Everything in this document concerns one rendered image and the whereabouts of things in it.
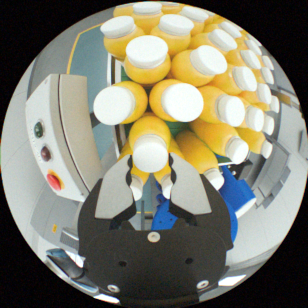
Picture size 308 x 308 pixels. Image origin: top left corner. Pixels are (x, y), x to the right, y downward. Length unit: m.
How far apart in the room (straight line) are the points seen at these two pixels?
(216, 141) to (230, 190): 0.60
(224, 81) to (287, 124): 3.42
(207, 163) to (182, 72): 0.15
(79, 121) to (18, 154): 2.52
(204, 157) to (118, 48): 0.22
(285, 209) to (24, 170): 6.20
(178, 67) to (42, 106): 0.18
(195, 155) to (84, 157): 0.19
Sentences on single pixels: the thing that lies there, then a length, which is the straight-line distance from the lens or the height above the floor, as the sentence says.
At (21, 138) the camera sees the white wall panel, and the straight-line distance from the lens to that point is 2.70.
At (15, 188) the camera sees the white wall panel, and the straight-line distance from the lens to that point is 2.68.
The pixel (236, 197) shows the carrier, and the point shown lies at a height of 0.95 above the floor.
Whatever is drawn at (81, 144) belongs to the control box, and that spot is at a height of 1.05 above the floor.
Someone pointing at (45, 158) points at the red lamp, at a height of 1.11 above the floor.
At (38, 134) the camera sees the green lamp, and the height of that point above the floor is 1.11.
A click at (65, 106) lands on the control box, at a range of 0.16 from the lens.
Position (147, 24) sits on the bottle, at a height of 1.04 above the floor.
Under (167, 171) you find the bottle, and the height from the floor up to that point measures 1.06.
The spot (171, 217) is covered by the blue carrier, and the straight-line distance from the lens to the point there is 0.32.
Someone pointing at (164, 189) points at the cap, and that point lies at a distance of 0.15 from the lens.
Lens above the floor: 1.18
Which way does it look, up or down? 58 degrees down
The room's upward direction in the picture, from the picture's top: 174 degrees clockwise
